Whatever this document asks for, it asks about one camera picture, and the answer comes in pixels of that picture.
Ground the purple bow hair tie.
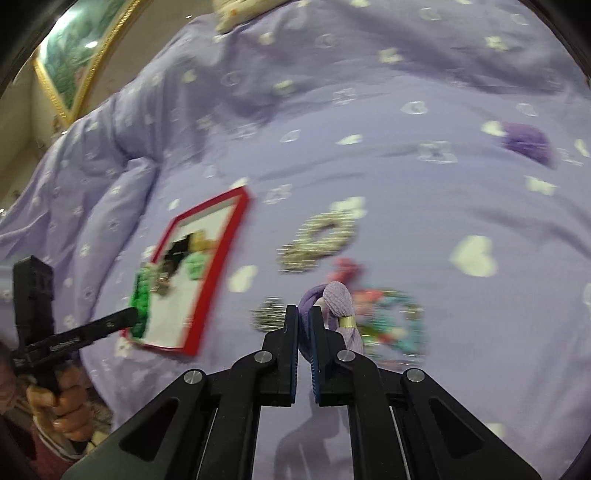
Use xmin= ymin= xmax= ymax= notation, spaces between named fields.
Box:
xmin=298 ymin=281 xmax=358 ymax=361

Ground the red cardboard box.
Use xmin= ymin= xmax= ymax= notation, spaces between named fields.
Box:
xmin=121 ymin=186 xmax=252 ymax=358

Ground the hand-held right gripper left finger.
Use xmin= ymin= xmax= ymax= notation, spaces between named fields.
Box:
xmin=62 ymin=305 xmax=300 ymax=480

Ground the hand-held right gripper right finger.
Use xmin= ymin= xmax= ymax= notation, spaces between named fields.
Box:
xmin=308 ymin=305 xmax=542 ymax=480

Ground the cream patterned pillow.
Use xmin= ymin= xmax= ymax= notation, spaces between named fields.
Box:
xmin=213 ymin=0 xmax=259 ymax=34

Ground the green hair tie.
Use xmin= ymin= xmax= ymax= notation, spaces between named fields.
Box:
xmin=182 ymin=251 xmax=206 ymax=280

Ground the silver metal chain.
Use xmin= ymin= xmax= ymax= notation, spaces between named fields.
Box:
xmin=277 ymin=211 xmax=358 ymax=273

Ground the purple lace scrunchie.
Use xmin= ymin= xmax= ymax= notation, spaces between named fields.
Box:
xmin=502 ymin=122 xmax=555 ymax=166

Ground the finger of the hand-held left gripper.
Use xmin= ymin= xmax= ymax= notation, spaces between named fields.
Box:
xmin=51 ymin=308 xmax=141 ymax=354

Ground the person's left hand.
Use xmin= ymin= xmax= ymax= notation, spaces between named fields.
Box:
xmin=25 ymin=364 xmax=95 ymax=444

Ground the pink hair clip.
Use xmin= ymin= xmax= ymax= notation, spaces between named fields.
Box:
xmin=332 ymin=257 xmax=365 ymax=283

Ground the black scrunchie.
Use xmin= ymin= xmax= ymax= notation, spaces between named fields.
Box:
xmin=164 ymin=234 xmax=195 ymax=273

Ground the purple flower print blanket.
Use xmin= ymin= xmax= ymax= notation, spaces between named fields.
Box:
xmin=0 ymin=0 xmax=591 ymax=480

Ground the colourful bead bracelet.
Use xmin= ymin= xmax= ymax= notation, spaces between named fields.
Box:
xmin=353 ymin=287 xmax=426 ymax=357

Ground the gold framed picture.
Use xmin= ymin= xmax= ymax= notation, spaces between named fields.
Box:
xmin=33 ymin=0 xmax=141 ymax=125

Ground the silver pearl brooch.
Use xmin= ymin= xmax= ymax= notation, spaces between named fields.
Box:
xmin=253 ymin=298 xmax=288 ymax=332

